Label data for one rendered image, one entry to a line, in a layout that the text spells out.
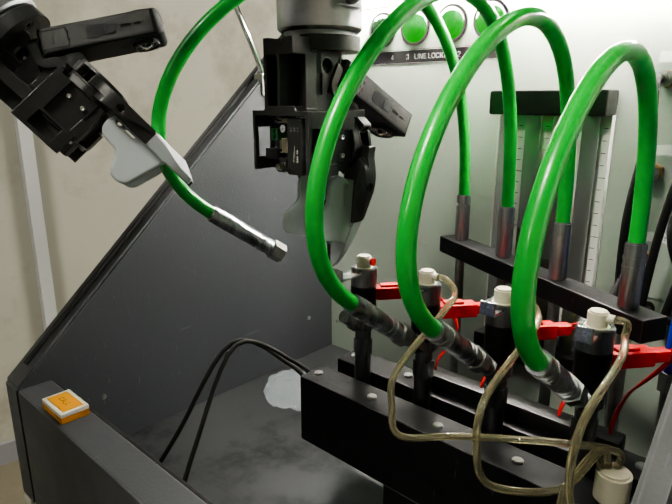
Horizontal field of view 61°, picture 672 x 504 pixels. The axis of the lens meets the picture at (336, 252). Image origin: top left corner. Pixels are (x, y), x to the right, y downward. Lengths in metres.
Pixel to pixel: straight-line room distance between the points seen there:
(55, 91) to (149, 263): 0.30
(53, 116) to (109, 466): 0.33
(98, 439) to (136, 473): 0.08
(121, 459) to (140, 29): 0.41
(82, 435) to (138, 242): 0.26
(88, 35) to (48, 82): 0.06
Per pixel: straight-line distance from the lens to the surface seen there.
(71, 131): 0.58
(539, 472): 0.53
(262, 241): 0.63
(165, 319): 0.84
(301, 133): 0.48
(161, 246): 0.81
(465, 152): 0.74
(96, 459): 0.62
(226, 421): 0.87
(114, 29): 0.61
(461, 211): 0.75
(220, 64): 2.45
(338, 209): 0.53
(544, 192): 0.34
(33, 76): 0.62
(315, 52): 0.50
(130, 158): 0.58
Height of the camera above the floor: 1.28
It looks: 15 degrees down
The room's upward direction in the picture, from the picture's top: straight up
